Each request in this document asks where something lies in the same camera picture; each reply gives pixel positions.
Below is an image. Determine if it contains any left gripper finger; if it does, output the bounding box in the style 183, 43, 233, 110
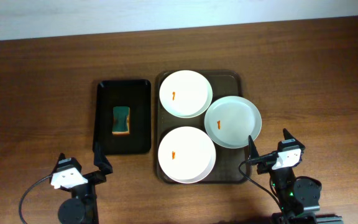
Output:
93, 143, 113, 174
52, 153, 66, 173

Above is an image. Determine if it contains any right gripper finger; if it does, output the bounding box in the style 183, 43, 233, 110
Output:
248, 135, 259, 159
283, 128, 296, 142

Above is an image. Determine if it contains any white plate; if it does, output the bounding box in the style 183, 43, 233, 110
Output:
158, 126, 216, 184
158, 70, 213, 118
204, 96, 262, 149

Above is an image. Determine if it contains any green and yellow sponge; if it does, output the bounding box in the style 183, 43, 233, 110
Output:
112, 106, 130, 135

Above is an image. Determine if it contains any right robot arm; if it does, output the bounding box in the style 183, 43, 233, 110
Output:
244, 129, 344, 224

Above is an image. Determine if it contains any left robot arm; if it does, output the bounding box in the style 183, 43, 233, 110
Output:
50, 145, 113, 224

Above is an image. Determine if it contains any brown plastic serving tray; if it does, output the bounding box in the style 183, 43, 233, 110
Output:
154, 70, 252, 184

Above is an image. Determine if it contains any small black tray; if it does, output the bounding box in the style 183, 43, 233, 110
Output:
93, 79, 152, 155

